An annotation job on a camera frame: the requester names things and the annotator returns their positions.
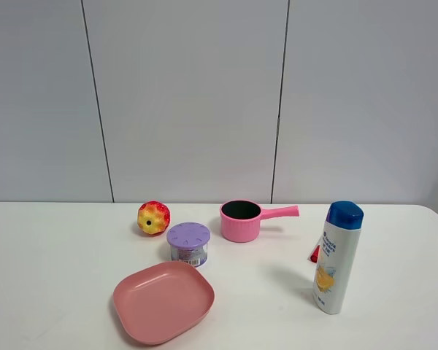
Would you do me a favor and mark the small red white packet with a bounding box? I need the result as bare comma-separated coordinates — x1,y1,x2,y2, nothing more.
307,238,322,263

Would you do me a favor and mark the pink square plate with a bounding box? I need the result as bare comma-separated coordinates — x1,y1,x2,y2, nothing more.
112,261,215,346

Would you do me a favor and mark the white blue shampoo bottle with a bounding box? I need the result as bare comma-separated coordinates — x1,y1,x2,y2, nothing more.
313,201,364,315

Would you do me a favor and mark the purple lidded air freshener can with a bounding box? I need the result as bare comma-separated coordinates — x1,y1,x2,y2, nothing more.
166,222,211,268

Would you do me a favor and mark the red yellow toy apple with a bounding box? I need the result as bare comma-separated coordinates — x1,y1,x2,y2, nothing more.
137,201,171,236

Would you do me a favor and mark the pink toy saucepan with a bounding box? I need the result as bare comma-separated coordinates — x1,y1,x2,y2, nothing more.
220,200,300,243

